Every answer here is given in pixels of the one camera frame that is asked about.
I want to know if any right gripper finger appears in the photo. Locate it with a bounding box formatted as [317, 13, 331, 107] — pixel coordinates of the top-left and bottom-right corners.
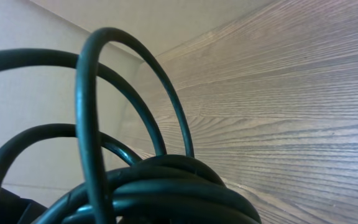
[0, 188, 47, 224]

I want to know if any black usb cable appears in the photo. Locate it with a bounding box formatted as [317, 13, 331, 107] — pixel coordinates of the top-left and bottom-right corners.
[0, 27, 262, 224]

